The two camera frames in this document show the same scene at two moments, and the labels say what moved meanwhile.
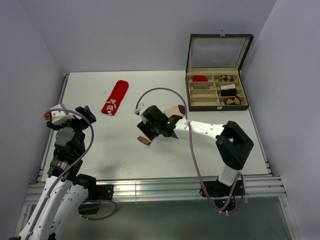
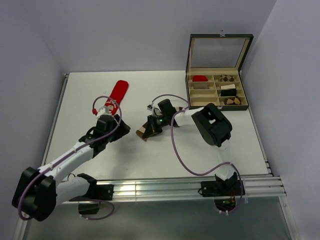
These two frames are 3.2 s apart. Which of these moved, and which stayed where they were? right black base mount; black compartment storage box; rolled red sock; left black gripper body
Moved: left black gripper body
Stayed: right black base mount; rolled red sock; black compartment storage box
